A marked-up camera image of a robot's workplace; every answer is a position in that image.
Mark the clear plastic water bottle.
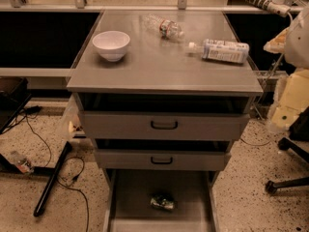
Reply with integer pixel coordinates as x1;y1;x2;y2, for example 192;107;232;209
142;14;184;41

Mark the black office chair base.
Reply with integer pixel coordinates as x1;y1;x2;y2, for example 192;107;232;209
265;136;309;194

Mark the grey drawer cabinet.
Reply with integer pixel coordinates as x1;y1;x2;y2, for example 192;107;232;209
66;9;265;232

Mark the small bottle on floor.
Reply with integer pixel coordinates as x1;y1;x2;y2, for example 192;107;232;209
11;151;34;174

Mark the white labelled plastic bottle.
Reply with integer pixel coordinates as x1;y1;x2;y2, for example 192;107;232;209
187;39;249;64

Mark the grey drawer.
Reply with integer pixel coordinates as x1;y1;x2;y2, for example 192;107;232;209
95;149;231;171
78;111;249;141
102;170;220;232

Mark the crushed green can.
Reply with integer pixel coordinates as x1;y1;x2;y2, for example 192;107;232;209
150;193;175;211

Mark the black metal stand leg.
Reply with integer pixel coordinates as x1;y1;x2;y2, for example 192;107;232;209
33;142;72;218

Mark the black floor cable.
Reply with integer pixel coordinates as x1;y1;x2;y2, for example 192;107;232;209
23;111;90;232

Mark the middle grey drawer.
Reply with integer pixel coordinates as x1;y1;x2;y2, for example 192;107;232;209
95;149;231;171

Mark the white ceramic bowl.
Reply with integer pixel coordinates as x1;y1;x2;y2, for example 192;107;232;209
92;31;130;62

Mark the white power strip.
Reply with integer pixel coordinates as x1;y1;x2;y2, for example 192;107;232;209
238;0;292;18

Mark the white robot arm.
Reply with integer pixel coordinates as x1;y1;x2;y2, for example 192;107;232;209
264;6;309;132

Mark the top grey drawer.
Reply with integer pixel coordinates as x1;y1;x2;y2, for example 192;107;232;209
78;111;249;141

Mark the black box at left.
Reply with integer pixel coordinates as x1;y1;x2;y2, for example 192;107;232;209
0;77;31;133

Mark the bottom grey drawer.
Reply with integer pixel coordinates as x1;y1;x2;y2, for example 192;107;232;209
102;170;220;232

